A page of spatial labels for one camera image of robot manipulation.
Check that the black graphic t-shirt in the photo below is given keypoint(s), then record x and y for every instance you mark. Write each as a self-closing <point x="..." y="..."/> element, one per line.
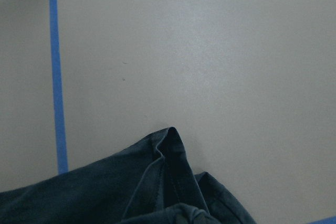
<point x="149" y="182"/>

